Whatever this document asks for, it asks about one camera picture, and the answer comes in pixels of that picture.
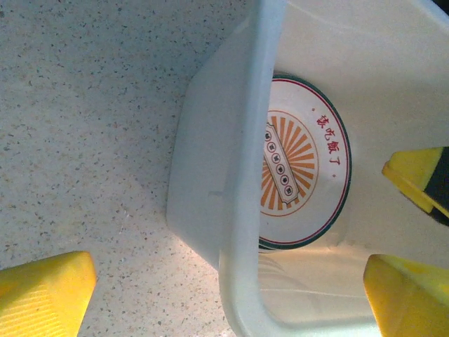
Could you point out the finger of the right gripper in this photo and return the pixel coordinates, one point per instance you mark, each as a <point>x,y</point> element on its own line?
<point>421,175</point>

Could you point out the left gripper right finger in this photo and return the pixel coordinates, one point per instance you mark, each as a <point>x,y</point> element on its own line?
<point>410,302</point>

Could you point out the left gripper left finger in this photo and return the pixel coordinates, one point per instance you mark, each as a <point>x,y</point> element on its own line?
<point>42,298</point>

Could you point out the white plate orange sunburst print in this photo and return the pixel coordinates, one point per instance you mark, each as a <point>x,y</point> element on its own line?
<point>315,210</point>

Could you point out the white plastic bin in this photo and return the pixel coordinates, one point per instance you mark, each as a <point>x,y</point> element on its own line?
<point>217,140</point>

